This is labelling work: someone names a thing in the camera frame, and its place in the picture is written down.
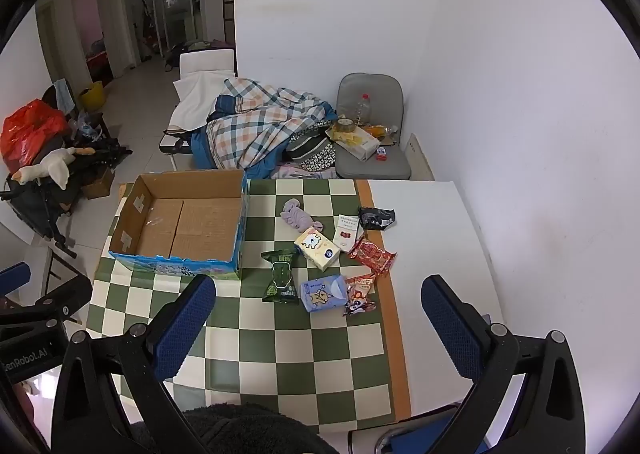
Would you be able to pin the small red box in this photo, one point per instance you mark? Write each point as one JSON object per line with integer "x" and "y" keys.
{"x": 382, "y": 154}

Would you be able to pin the orange cartoon snack packet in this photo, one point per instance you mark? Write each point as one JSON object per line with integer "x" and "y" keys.
{"x": 360, "y": 301}

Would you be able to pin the small brown carton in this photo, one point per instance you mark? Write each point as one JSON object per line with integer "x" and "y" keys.
{"x": 97, "y": 184}

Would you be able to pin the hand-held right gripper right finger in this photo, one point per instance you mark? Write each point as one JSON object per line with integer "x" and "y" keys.
{"x": 450, "y": 326}

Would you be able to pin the white chair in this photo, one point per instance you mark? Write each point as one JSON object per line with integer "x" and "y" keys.
{"x": 207, "y": 62}

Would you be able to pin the dark fleece clothing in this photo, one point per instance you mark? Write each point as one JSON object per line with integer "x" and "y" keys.
{"x": 250, "y": 429}

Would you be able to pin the black snack packet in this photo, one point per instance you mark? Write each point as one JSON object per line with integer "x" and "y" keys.
{"x": 374, "y": 219}

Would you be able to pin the light blue towel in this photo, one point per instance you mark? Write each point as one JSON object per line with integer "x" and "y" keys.
{"x": 63, "y": 94}

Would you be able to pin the red snack packet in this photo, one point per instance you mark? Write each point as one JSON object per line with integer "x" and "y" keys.
{"x": 372, "y": 254}

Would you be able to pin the white goose plush toy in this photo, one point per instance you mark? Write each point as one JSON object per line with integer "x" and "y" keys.
{"x": 52, "y": 164}

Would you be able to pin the green checkered tablecloth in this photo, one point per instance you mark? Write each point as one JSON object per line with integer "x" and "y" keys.
{"x": 280, "y": 364}

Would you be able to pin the clear plastic bottle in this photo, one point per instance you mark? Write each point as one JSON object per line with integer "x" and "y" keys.
{"x": 365, "y": 109}

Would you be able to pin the clear tape roll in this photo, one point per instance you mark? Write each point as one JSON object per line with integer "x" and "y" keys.
{"x": 345, "y": 124}

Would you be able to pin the pink cloth toy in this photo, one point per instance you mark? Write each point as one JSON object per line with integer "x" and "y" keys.
{"x": 295, "y": 216}

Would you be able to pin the striped patterned hat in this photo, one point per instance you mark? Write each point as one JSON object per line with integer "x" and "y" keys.
{"x": 310, "y": 149}

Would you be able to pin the white cigarette box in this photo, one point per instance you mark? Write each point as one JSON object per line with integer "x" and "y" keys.
{"x": 346, "y": 234}

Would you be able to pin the yellow bucket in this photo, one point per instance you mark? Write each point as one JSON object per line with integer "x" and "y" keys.
{"x": 93, "y": 97}

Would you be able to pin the blue tissue pack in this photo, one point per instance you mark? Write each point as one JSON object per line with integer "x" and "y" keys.
{"x": 322, "y": 294}

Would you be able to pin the blue chair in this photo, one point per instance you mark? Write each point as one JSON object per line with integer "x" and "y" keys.
{"x": 425, "y": 434}

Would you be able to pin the yellow packet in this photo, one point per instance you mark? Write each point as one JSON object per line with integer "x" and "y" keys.
{"x": 385, "y": 132}

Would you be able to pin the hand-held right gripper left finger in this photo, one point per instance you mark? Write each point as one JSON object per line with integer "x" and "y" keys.
{"x": 184, "y": 321}

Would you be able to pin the green snack packet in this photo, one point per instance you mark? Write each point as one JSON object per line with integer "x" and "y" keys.
{"x": 281, "y": 279}

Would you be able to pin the grey padded chair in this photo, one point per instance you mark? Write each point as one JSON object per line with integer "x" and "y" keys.
{"x": 370, "y": 167}

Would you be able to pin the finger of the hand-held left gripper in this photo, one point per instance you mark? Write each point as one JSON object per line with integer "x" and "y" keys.
{"x": 60, "y": 299}
{"x": 14, "y": 278}

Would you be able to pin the white cloth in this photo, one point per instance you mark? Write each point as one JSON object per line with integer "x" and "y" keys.
{"x": 195, "y": 99}

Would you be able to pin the yellow snack bag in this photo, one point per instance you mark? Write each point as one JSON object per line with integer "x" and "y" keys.
{"x": 360, "y": 147}

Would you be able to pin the brown cardboard box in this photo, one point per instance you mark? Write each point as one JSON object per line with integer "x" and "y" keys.
{"x": 200, "y": 229}

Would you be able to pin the black stroller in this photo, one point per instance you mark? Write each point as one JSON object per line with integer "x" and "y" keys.
{"x": 35, "y": 209}

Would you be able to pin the yellow tissue pack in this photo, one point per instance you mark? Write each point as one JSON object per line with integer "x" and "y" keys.
{"x": 315, "y": 246}

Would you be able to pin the glass sliding door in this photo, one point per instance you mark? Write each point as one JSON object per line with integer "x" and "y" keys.
{"x": 160, "y": 9}

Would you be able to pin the plaid shirt clothes pile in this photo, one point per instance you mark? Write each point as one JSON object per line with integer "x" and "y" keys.
{"x": 260, "y": 124}

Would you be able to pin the red plastic bag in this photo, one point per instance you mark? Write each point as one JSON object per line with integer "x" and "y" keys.
{"x": 30, "y": 132}

